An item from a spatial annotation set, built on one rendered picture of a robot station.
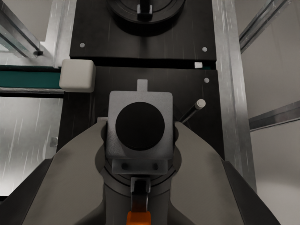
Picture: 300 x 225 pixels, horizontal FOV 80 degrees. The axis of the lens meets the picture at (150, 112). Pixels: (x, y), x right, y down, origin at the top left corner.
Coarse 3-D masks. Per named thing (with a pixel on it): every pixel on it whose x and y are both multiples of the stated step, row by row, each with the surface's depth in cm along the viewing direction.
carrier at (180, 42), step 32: (96, 0) 31; (128, 0) 29; (160, 0) 30; (192, 0) 32; (96, 32) 30; (128, 32) 30; (160, 32) 30; (192, 32) 31; (160, 64) 31; (192, 64) 31
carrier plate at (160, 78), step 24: (96, 72) 28; (120, 72) 28; (144, 72) 29; (168, 72) 29; (192, 72) 29; (216, 72) 29; (72, 96) 27; (96, 96) 27; (192, 96) 28; (216, 96) 28; (72, 120) 26; (192, 120) 27; (216, 120) 27; (216, 144) 26; (168, 192) 24; (120, 216) 24
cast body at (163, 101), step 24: (120, 96) 12; (144, 96) 12; (168, 96) 12; (120, 120) 11; (144, 120) 11; (168, 120) 12; (120, 144) 11; (144, 144) 11; (168, 144) 12; (120, 168) 14; (144, 168) 14
